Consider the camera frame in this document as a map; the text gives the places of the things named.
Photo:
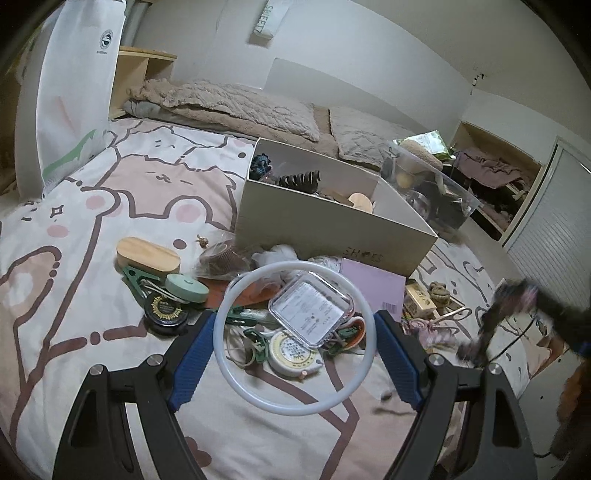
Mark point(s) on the brown leather piece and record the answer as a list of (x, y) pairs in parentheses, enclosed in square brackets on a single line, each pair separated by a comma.
[(244, 295)]

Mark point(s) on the clear plastic case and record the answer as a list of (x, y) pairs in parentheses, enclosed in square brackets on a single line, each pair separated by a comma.
[(309, 309)]

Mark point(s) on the brown claw hair clip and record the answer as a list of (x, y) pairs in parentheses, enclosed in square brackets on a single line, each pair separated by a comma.
[(300, 182)]

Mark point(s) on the black round tin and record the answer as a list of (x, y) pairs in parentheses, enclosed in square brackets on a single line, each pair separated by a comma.
[(164, 314)]

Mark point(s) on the white hanging paper bag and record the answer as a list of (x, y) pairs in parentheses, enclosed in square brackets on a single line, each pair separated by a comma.
[(268, 21)]

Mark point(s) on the green frog figure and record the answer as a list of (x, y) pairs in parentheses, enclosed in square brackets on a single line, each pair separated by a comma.
[(438, 294)]

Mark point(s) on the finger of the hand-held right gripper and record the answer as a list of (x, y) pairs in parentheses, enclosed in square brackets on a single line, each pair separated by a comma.
[(570, 323), (584, 348)]

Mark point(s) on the yellow round tape measure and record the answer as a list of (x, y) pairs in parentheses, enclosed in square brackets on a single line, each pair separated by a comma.
[(293, 353)]

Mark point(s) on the person's right forearm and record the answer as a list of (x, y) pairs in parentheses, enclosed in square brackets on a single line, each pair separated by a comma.
[(577, 397)]

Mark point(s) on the black wall hook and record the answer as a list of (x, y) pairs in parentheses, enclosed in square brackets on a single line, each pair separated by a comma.
[(478, 78)]

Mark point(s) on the beige textured pillow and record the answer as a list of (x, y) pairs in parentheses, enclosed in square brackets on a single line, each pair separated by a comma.
[(254, 108), (364, 134)]

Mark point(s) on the green clothes peg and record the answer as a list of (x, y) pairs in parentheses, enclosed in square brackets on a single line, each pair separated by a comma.
[(138, 281)]

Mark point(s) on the round wooden lid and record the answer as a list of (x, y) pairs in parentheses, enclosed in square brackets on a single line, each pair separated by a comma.
[(361, 202)]

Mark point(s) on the green snack packet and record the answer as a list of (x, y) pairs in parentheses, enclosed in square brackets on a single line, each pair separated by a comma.
[(425, 143)]

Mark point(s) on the pile of clothes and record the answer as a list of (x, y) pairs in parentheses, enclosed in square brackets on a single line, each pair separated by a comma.
[(494, 168)]

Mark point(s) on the white headboard panel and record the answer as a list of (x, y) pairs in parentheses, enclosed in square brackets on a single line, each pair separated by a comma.
[(346, 87)]

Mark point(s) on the purple card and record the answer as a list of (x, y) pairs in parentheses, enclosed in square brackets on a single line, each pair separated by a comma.
[(374, 286)]

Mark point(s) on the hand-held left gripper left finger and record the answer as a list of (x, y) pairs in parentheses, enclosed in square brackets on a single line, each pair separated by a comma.
[(194, 360)]

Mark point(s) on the wooden wall niche shelf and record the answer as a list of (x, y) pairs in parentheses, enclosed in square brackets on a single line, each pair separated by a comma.
[(503, 212)]

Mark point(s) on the brown fluffy pouch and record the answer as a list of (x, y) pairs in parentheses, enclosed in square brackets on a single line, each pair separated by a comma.
[(422, 154)]

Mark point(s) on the wooden bedside shelf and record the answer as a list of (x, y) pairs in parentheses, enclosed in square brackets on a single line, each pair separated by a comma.
[(138, 74)]

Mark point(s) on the blue crochet flower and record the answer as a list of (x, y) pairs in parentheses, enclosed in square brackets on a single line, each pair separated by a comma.
[(261, 167)]

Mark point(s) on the white fluffy pompom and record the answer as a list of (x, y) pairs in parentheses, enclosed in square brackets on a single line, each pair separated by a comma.
[(277, 258)]

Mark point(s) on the beige fleece blanket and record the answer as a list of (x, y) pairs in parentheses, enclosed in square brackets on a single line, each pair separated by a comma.
[(184, 110)]

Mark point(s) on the clear plastic storage bin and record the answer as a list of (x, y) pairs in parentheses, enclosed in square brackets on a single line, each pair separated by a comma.
[(438, 203)]

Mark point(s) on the white slatted door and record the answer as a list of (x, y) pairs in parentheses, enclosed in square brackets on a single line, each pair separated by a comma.
[(554, 221)]

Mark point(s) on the small gold trinket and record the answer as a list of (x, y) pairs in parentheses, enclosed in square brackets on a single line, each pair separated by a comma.
[(202, 241)]

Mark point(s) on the white lace scrunchie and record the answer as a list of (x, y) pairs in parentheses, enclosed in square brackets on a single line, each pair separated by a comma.
[(331, 264)]

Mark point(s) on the white shoe box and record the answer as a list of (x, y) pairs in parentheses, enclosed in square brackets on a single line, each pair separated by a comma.
[(323, 230)]

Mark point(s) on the green plastic clip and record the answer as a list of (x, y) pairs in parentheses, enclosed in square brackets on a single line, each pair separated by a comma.
[(256, 346)]

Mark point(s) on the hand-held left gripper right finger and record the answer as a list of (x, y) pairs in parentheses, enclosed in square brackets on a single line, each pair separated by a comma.
[(397, 360)]

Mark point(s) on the white tote bag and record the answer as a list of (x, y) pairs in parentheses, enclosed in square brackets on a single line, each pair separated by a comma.
[(74, 92)]

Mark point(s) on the oval wooden box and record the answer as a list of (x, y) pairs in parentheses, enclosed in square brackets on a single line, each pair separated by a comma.
[(147, 256)]

